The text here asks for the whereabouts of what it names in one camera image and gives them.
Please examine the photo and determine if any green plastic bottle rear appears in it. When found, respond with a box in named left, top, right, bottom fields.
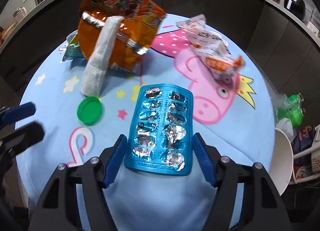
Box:
left=272, top=93, right=304, bottom=110

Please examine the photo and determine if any dark blue shopping bag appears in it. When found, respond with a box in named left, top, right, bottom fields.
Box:
left=291, top=125, right=315, bottom=155

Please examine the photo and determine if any light blue cartoon tablecloth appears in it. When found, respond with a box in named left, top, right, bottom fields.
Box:
left=17, top=15, right=274, bottom=230

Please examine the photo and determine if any green snack wrapper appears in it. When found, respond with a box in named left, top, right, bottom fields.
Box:
left=62, top=30, right=85, bottom=62

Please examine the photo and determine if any white round trash bin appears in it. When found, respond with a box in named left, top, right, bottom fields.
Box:
left=269, top=128, right=293, bottom=195

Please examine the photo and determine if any green bottle cap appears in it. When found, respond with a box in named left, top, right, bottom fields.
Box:
left=76, top=96, right=103, bottom=126

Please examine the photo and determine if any white orange fish snack bag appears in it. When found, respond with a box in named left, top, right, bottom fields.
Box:
left=176, top=14, right=246, bottom=84

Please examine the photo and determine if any green plastic bottle front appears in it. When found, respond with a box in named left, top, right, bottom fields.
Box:
left=277, top=108, right=306, bottom=128

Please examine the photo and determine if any glass pitcher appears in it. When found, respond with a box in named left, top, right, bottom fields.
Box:
left=13, top=7, right=27, bottom=23

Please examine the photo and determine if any blue blister pill pack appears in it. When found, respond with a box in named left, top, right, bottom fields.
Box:
left=124, top=83, right=193, bottom=176

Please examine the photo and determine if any large orange snack bag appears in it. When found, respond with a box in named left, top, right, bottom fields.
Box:
left=78, top=0, right=165, bottom=72

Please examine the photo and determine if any white plastic storage rack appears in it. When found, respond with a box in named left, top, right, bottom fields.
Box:
left=289, top=125, right=319, bottom=184

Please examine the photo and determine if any white tissue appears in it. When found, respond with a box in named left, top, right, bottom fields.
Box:
left=80, top=16, right=124, bottom=97

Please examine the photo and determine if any black air fryer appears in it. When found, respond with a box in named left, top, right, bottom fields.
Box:
left=284, top=0, right=305, bottom=21

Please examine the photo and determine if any green plastic bottle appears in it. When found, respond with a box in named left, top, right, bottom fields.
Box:
left=277, top=108, right=306, bottom=128
left=272, top=93, right=304, bottom=110

